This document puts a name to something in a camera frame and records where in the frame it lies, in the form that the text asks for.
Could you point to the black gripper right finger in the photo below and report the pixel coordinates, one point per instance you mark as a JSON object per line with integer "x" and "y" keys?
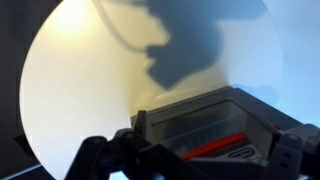
{"x": 286, "y": 156}

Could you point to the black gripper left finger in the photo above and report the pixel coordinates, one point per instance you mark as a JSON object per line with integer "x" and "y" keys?
{"x": 126, "y": 156}

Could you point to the grey toy oven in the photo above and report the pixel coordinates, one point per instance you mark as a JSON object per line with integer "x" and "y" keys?
{"x": 200, "y": 126}

